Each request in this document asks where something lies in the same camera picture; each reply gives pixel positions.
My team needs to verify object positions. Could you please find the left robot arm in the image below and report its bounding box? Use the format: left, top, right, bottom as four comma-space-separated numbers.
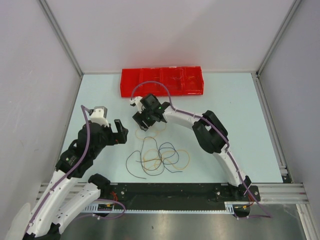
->
23, 119, 129, 240

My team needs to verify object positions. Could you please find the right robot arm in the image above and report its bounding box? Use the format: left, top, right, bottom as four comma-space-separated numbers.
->
130, 94, 252, 201

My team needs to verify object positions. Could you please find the red compartment bin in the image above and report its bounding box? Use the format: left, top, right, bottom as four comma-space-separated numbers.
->
120, 66, 204, 98

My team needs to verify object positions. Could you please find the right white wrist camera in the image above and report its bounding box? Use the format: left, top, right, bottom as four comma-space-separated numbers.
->
129, 96, 143, 113

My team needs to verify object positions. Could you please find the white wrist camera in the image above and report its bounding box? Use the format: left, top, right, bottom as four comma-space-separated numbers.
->
129, 96, 143, 113
89, 106, 110, 127

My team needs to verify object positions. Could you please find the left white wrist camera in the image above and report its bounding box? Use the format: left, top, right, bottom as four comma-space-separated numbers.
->
89, 106, 110, 127

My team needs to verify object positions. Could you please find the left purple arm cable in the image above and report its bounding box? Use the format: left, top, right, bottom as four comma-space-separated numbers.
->
24, 104, 126, 233

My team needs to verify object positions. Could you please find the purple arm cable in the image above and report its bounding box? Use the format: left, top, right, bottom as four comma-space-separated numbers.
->
130, 81, 273, 219
24, 104, 126, 233

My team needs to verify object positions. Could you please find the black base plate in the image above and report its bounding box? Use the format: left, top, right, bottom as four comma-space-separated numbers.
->
110, 183, 260, 202

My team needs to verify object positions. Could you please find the grey slotted cable duct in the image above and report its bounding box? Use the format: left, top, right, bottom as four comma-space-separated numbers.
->
82, 202, 236, 215

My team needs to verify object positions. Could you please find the left aluminium corner post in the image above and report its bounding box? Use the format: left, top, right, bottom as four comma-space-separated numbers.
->
37, 0, 84, 79

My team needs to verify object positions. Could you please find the aluminium corner post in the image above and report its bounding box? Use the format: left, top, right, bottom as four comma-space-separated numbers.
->
255, 0, 304, 78
37, 0, 84, 79

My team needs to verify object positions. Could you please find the aluminium frame rail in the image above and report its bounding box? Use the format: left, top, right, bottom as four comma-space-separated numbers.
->
36, 182, 308, 203

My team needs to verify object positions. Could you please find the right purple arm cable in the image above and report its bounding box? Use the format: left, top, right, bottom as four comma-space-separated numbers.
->
130, 81, 273, 219

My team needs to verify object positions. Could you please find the right aluminium corner post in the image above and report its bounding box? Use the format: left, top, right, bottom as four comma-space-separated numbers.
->
255, 0, 304, 78

